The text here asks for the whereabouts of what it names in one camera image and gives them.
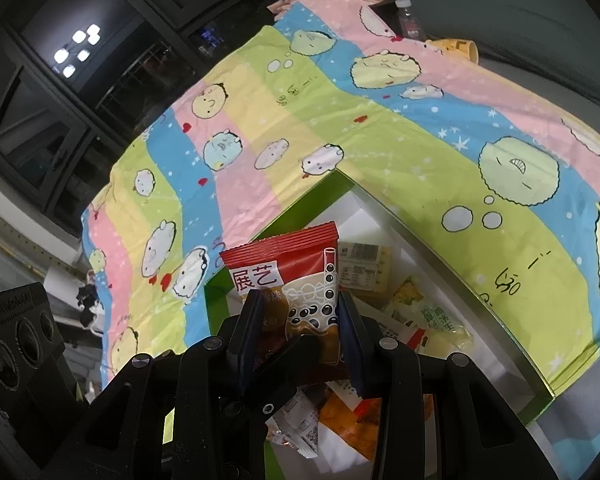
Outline white and green snack packet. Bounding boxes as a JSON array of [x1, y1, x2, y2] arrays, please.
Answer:
[[380, 275, 476, 356]]

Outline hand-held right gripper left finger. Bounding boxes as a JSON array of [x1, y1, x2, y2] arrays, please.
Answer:
[[62, 289, 266, 480]]

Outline green box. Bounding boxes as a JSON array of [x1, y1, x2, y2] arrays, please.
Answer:
[[162, 167, 553, 480]]

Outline white cylindrical container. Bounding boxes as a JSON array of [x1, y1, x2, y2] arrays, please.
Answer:
[[44, 266, 88, 306]]

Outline black and white cloth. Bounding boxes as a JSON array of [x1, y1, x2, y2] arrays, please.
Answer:
[[76, 270, 106, 333]]

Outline printed striped blanket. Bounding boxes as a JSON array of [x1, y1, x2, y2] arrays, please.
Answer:
[[80, 0, 600, 396]]

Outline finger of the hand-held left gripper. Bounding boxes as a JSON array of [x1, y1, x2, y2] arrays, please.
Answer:
[[252, 335, 322, 413]]

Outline orange snack packet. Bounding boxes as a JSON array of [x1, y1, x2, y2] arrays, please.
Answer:
[[320, 385, 436, 461]]

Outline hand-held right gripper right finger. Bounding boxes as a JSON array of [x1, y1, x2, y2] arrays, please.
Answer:
[[336, 289, 543, 480]]

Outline white and blue snack packet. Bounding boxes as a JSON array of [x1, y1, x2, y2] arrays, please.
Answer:
[[266, 387, 322, 461]]

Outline yellow cup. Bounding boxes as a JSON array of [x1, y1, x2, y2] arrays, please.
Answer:
[[425, 37, 481, 66]]

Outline clear cracker packet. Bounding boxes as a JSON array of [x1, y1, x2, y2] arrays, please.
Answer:
[[337, 242, 395, 311]]

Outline clear plastic bottle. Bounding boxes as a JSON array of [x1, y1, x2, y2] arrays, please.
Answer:
[[395, 0, 427, 41]]

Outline black and yellow snack packet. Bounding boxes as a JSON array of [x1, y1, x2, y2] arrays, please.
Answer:
[[219, 221, 342, 368]]

